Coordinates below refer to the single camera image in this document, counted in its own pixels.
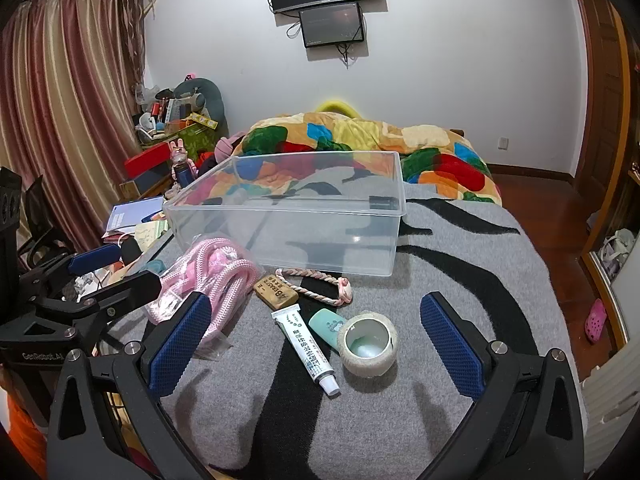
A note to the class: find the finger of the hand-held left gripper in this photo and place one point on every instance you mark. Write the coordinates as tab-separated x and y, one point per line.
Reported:
132	287
95	256

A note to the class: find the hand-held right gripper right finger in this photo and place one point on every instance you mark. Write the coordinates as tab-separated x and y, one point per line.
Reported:
452	350

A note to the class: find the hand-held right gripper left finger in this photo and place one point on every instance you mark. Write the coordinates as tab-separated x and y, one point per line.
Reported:
180	345

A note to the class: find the light blue notebook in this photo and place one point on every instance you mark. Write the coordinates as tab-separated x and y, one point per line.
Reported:
135	212

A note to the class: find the black chair back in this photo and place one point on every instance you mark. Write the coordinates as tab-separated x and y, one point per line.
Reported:
40	215

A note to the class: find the wooden dark blue box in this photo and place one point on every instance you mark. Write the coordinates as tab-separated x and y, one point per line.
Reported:
145	185

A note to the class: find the grey black striped blanket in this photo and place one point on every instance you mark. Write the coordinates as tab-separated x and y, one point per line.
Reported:
450	260

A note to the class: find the translucent tape roll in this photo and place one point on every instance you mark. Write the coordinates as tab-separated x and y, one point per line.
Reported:
360	366

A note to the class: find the brown rectangular block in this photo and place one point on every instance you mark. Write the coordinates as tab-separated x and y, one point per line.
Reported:
275	294

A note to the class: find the red box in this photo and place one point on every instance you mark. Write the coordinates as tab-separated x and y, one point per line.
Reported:
147	160

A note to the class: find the orange cloth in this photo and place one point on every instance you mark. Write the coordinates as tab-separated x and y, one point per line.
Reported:
30	440

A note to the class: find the dark blue bottle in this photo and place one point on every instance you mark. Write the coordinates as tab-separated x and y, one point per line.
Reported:
184	172

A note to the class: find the white ointment tube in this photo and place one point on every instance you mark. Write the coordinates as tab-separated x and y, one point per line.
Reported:
305	350

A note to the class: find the small mint green bottle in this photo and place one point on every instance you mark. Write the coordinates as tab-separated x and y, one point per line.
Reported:
325	325

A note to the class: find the pink bunny toy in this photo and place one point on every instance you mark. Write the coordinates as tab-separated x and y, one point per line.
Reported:
178	149

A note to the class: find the pink clog shoe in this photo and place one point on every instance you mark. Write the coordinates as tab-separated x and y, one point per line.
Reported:
596	321

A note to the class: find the striped pink beige curtain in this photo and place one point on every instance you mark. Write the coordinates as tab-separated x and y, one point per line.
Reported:
75	110

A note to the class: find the green cardboard box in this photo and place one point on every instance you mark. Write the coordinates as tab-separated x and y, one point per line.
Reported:
195	137

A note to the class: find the clear plastic storage box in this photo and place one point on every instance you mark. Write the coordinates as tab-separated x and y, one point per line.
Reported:
300	240

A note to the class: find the pink knitted hat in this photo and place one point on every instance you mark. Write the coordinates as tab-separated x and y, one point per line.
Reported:
227	146

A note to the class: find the colourful patchwork blanket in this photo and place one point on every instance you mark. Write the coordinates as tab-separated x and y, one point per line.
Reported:
450	170

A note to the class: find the white bag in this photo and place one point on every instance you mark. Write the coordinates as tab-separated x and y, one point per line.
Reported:
617	252

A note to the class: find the grey plush neck pillow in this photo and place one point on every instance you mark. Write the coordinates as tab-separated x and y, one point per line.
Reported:
210	97

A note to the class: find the yellow headboard cushion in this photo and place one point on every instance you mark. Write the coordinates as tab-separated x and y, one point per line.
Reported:
337	106

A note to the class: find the brown wooden door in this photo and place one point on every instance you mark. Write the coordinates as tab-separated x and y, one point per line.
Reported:
605	85

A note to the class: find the white wall socket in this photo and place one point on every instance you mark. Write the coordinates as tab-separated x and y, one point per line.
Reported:
503	143

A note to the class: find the small black wall monitor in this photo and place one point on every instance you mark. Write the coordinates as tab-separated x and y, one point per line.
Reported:
331	25

